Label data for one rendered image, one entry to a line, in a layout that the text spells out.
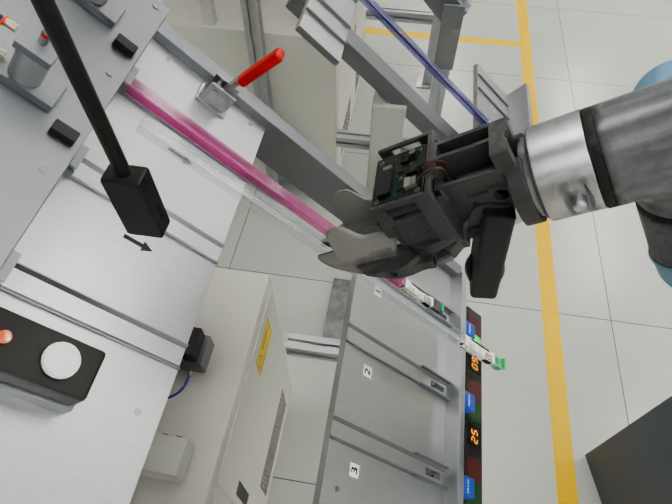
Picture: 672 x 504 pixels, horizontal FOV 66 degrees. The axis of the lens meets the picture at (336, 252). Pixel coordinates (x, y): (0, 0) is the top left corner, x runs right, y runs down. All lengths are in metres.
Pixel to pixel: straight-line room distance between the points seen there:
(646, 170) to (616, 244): 1.59
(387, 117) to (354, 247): 0.51
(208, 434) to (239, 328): 0.18
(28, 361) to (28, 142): 0.15
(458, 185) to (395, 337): 0.31
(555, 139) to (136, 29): 0.36
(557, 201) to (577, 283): 1.43
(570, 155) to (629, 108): 0.04
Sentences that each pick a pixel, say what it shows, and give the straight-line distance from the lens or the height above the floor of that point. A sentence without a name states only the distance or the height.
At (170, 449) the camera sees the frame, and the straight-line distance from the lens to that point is 0.78.
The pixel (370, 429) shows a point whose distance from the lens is 0.60.
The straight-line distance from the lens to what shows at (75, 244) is 0.46.
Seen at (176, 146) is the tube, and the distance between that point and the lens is 0.45.
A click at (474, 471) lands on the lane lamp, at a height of 0.66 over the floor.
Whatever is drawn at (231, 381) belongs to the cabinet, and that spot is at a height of 0.62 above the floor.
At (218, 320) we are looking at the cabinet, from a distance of 0.90.
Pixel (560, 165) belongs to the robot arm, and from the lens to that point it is 0.39.
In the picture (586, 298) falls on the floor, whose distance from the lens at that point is 1.80.
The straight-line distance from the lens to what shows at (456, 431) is 0.70.
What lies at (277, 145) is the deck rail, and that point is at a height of 0.95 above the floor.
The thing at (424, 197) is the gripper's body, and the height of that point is 1.10.
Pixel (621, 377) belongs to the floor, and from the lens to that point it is 1.71.
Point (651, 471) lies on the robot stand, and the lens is 1.33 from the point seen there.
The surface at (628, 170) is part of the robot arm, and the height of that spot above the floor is 1.15.
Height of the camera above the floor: 1.39
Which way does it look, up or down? 54 degrees down
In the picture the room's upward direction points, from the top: straight up
